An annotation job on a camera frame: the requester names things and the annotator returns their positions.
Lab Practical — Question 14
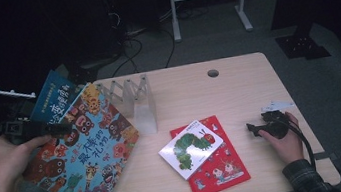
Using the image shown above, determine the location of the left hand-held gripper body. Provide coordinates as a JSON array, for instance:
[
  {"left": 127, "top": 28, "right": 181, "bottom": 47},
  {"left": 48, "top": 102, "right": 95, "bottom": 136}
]
[{"left": 0, "top": 81, "right": 53, "bottom": 149}]

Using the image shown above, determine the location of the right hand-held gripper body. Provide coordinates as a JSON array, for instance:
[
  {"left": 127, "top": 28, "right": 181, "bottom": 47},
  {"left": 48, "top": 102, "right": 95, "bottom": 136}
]
[{"left": 257, "top": 98, "right": 300, "bottom": 143}]

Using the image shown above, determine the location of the dark blue monster picture book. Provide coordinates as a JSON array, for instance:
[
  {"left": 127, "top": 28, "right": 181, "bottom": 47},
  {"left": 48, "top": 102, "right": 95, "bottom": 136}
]
[{"left": 23, "top": 66, "right": 84, "bottom": 129}]

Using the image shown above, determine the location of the light blue animals picture book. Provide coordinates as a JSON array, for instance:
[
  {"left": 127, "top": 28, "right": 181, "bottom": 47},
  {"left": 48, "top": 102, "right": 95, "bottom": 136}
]
[{"left": 11, "top": 76, "right": 149, "bottom": 192}]

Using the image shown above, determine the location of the white caterpillar board book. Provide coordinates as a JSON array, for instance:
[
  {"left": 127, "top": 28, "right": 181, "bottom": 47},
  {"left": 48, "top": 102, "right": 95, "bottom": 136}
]
[{"left": 155, "top": 116, "right": 230, "bottom": 185}]

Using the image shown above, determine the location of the white expandable book rack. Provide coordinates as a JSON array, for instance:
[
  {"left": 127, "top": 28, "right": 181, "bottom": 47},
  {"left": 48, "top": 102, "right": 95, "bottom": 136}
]
[{"left": 94, "top": 72, "right": 162, "bottom": 142}]

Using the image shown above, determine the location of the person's right hand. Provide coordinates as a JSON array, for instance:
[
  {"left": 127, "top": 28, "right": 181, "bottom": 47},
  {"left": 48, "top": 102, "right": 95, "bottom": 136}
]
[{"left": 255, "top": 109, "right": 307, "bottom": 169}]

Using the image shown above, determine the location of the person's left hand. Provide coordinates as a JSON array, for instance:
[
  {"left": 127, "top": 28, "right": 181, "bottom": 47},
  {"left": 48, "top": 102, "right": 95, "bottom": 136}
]
[{"left": 0, "top": 127, "right": 61, "bottom": 192}]

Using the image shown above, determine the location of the red picture book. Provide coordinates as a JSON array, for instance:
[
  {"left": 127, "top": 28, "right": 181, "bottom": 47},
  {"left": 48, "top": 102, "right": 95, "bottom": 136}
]
[{"left": 167, "top": 110, "right": 254, "bottom": 192}]

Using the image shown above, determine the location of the grey tape strip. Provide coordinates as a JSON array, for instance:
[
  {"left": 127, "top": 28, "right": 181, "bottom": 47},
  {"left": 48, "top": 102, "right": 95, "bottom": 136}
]
[{"left": 312, "top": 150, "right": 339, "bottom": 163}]

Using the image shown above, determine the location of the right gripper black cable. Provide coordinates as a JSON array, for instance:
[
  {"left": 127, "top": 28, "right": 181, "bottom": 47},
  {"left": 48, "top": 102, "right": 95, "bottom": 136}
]
[{"left": 278, "top": 109, "right": 318, "bottom": 174}]

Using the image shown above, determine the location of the black stand base plate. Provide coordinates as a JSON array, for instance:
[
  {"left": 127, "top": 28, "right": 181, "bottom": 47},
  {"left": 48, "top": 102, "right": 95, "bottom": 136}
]
[
  {"left": 64, "top": 59, "right": 101, "bottom": 88},
  {"left": 272, "top": 20, "right": 333, "bottom": 66}
]

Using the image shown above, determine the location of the black floor cable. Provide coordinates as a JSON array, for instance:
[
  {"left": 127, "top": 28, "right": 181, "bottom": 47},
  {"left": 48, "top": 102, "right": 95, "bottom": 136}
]
[
  {"left": 105, "top": 34, "right": 148, "bottom": 79},
  {"left": 159, "top": 26, "right": 179, "bottom": 69}
]

